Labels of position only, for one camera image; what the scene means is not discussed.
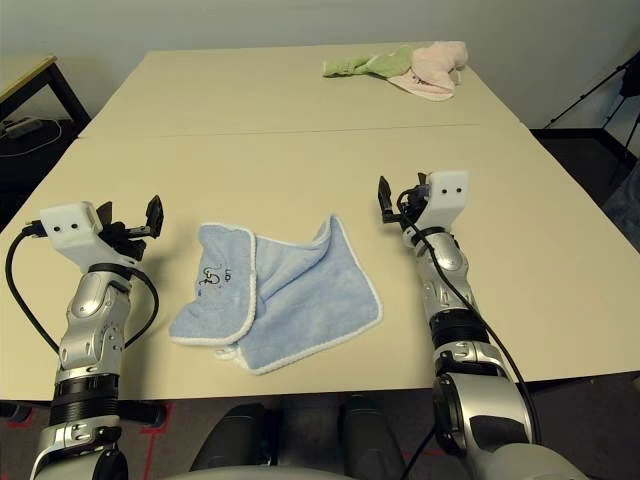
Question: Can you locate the light blue terry towel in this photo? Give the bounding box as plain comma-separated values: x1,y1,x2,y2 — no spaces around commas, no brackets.
168,213,384,376

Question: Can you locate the grey right robot leg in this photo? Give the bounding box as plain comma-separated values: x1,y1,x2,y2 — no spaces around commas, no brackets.
339,394,406,480

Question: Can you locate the black right arm trailing cable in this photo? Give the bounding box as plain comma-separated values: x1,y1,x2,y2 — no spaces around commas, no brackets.
397,427,441,480

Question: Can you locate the black low cabinet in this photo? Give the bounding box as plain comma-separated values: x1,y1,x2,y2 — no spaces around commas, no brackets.
528,127,640,201

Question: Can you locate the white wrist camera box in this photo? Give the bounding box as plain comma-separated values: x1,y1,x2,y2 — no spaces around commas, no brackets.
38,200,139,274
418,170,471,236

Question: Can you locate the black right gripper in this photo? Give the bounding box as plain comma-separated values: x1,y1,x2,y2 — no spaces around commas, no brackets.
378,172,432,227

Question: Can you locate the thin white cable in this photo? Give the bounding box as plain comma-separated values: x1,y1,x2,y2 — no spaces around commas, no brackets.
0,118,64,159

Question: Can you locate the grey left robot leg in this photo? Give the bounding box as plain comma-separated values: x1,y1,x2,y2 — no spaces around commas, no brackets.
192,402,266,471

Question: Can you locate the grey robot leg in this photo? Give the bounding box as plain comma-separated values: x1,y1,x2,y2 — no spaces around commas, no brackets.
192,402,266,471
339,394,406,480

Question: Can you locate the black left wrist camera cable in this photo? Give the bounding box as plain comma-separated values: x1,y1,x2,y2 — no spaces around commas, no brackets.
4,222,61,354

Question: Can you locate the grey robot torso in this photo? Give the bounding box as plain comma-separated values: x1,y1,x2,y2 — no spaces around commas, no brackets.
187,464,361,480

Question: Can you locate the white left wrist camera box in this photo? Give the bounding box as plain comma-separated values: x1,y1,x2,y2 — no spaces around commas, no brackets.
38,200,139,274

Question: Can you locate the wooden side table black frame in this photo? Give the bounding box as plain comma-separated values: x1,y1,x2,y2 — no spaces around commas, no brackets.
0,54,92,139

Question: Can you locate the green terry towel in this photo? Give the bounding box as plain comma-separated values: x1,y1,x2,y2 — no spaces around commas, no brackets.
322,44,415,81

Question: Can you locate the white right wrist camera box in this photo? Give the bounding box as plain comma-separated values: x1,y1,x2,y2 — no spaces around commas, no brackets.
418,170,471,236

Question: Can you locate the grey power adapter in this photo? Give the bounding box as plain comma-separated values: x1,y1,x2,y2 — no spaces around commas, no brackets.
2,117,44,139

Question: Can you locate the black tripod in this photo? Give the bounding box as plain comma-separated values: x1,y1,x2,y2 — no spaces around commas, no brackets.
547,49,640,176

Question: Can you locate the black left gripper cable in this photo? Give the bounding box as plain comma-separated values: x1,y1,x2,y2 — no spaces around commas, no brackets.
112,267,161,349

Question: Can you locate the pink terry towel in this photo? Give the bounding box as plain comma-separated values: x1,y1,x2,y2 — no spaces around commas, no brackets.
388,40,470,104

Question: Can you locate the black table foot bar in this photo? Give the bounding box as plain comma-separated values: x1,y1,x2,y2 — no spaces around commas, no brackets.
117,399,169,426

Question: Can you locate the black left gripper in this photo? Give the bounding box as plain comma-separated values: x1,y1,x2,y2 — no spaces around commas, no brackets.
97,194,165,262

